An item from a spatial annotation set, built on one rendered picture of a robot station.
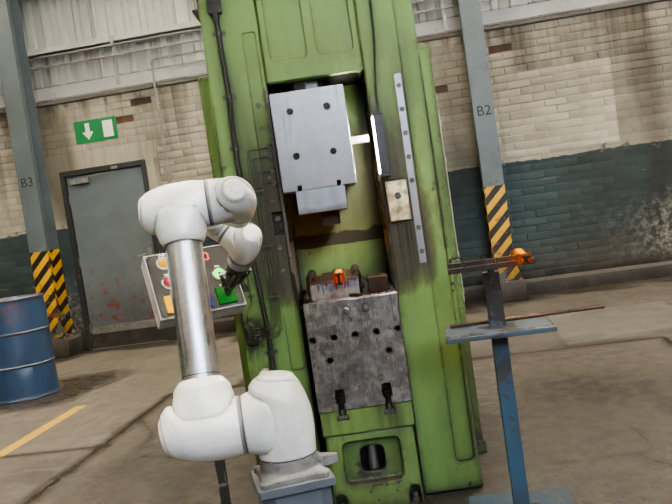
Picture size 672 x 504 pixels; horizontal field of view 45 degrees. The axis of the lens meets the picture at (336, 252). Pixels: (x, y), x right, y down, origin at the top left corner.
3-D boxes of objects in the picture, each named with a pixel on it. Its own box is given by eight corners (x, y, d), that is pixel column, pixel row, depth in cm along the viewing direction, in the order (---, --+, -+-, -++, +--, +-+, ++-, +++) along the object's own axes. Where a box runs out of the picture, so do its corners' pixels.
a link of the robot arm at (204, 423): (246, 455, 205) (159, 470, 203) (249, 455, 220) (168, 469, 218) (206, 169, 223) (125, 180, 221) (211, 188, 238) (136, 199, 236)
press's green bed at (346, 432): (427, 513, 330) (411, 400, 327) (336, 526, 330) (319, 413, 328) (414, 469, 385) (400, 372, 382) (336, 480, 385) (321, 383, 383)
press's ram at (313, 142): (377, 179, 328) (363, 80, 326) (283, 193, 328) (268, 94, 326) (372, 182, 370) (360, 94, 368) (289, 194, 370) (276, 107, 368)
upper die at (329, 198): (347, 208, 328) (344, 184, 328) (298, 215, 329) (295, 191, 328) (346, 207, 370) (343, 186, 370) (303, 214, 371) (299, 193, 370)
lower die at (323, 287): (360, 294, 330) (357, 273, 330) (311, 301, 331) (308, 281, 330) (357, 284, 372) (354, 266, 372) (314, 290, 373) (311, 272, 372)
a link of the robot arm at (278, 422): (320, 456, 209) (308, 372, 208) (249, 468, 207) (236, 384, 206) (315, 439, 225) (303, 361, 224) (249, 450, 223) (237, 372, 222)
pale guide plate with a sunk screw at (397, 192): (411, 219, 341) (406, 178, 340) (390, 222, 341) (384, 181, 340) (411, 218, 343) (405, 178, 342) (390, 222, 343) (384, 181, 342)
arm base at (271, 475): (346, 473, 210) (343, 452, 210) (261, 491, 206) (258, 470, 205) (331, 454, 228) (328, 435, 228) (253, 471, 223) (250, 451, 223)
